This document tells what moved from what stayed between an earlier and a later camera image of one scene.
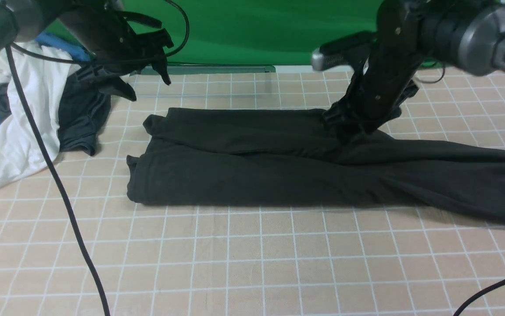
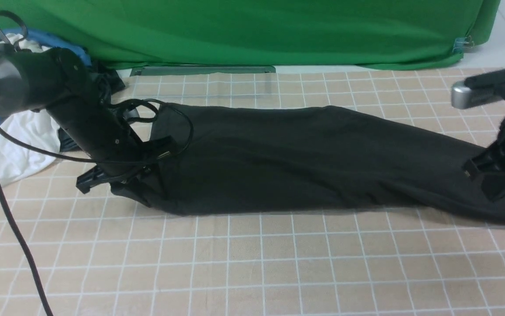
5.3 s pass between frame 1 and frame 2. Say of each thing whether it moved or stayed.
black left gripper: moved
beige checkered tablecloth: stayed
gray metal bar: stayed
